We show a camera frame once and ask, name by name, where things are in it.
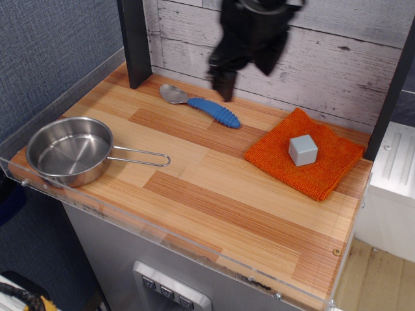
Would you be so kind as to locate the spoon with blue handle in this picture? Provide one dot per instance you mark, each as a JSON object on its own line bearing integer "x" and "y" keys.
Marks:
{"x": 175, "y": 95}

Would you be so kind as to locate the dark vertical post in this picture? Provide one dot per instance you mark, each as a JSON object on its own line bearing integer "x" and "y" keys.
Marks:
{"x": 396, "y": 86}
{"x": 135, "y": 41}

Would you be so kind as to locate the yellow and black object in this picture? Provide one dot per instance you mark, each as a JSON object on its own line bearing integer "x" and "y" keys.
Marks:
{"x": 16, "y": 298}

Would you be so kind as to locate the white aluminium block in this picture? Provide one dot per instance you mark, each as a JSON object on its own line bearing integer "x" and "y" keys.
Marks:
{"x": 386, "y": 220}

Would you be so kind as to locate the orange knitted rag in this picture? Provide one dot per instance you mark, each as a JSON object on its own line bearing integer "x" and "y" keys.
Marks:
{"x": 336, "y": 155}

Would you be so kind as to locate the silver pan with wire handle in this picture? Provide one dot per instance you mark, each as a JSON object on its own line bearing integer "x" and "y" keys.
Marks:
{"x": 75, "y": 151}

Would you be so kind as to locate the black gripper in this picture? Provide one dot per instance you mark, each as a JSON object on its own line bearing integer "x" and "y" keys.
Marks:
{"x": 253, "y": 31}

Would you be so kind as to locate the silver panel with buttons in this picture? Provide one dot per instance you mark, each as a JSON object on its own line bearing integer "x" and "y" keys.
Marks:
{"x": 158, "y": 291}

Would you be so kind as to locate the dark left vertical post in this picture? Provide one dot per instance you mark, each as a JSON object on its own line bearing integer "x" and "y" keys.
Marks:
{"x": 135, "y": 41}

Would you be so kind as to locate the grey cube block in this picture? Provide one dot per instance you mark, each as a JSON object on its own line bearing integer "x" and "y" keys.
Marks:
{"x": 303, "y": 150}

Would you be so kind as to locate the clear acrylic guard rail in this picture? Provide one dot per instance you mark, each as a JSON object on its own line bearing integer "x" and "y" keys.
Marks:
{"x": 209, "y": 220}

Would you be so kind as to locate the dark right vertical post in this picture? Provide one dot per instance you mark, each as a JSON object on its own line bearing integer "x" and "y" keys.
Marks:
{"x": 396, "y": 86}

